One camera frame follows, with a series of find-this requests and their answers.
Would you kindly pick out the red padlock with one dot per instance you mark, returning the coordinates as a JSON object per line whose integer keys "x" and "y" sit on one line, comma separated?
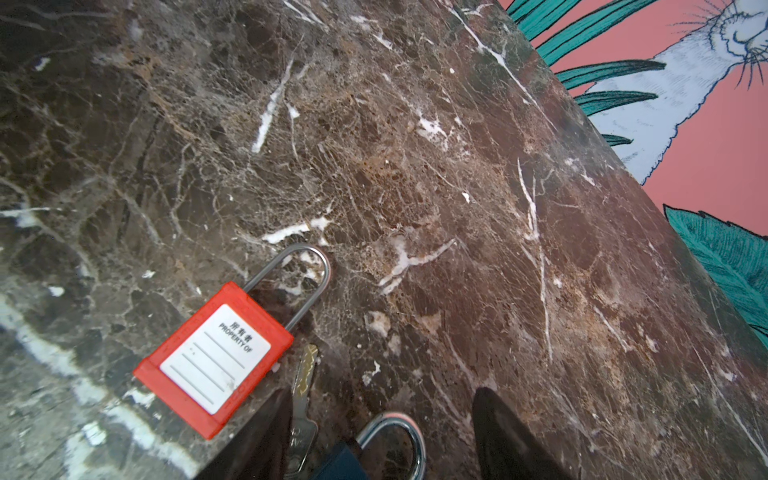
{"x": 207, "y": 368}

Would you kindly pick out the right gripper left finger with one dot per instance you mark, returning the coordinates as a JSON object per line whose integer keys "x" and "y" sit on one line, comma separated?
{"x": 259, "y": 449}

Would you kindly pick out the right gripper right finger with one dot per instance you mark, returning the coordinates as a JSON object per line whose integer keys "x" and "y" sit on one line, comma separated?
{"x": 505, "y": 447}

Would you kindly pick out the blue padlock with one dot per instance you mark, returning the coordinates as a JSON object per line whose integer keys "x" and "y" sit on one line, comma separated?
{"x": 352, "y": 457}

